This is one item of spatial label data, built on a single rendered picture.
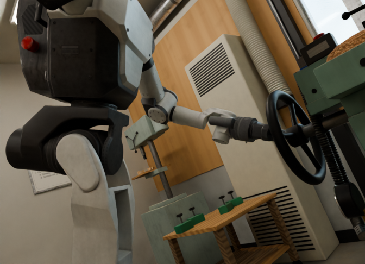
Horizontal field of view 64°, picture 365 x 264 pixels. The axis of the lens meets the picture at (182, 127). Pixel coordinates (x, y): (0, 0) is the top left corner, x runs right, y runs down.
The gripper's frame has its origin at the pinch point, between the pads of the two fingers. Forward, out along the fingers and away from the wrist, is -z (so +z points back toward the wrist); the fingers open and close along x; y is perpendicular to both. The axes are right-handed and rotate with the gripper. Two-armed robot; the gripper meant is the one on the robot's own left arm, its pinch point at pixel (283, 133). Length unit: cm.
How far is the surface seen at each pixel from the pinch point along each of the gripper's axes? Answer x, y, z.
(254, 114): -108, 4, 62
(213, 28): -134, 80, 123
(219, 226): -44, -60, 46
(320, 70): 42.1, 15.1, -20.0
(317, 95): 18.9, 12.2, -14.0
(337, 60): 42, 17, -23
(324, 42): 19.9, 24.9, -14.5
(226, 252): -45, -74, 41
